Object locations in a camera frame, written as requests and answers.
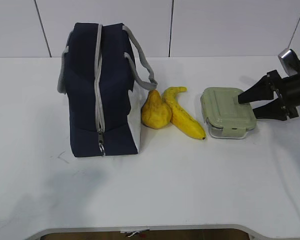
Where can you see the navy blue lunch bag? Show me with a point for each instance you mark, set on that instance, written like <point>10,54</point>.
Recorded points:
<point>102,71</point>

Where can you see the yellow pear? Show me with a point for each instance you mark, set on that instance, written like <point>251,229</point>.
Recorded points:
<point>155,113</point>

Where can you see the yellow banana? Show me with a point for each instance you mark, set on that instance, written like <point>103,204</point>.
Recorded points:
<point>180,117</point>

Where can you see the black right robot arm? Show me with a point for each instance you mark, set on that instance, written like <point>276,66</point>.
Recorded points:
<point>284,93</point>

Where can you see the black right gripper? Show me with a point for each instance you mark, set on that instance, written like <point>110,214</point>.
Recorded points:
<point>288,96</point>

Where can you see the glass container green lid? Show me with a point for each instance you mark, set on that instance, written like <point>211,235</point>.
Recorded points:
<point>225,117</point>

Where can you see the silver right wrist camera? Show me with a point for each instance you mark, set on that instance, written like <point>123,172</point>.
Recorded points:
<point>288,59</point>

